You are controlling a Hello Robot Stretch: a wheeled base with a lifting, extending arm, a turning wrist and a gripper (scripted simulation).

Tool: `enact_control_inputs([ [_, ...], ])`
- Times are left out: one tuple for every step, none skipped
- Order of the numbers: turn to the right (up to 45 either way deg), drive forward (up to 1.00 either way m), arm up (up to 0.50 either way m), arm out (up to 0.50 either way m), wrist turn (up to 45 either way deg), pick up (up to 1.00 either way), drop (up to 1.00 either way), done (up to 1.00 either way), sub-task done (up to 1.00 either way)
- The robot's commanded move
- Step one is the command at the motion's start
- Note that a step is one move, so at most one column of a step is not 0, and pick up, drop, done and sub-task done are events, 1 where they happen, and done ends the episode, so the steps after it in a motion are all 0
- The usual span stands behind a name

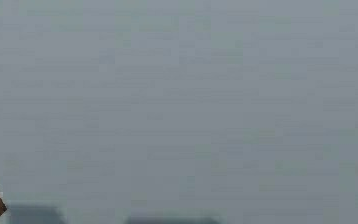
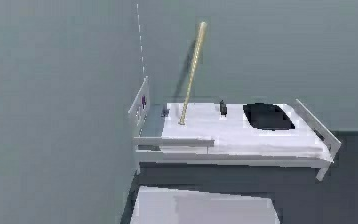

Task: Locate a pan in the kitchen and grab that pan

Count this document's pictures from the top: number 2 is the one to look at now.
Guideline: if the white box furniture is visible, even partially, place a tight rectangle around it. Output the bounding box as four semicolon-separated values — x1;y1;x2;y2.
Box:
129;185;281;224

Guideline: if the yellow baseball bat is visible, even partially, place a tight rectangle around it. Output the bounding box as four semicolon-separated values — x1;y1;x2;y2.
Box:
178;21;208;126

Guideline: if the black pillow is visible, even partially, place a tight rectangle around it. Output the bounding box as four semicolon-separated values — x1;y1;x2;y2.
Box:
242;102;296;131

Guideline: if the white bed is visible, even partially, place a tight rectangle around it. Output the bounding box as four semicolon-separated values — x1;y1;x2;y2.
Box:
127;75;343;183

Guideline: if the small dark grey object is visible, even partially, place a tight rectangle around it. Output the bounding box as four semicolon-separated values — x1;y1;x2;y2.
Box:
219;99;228;118

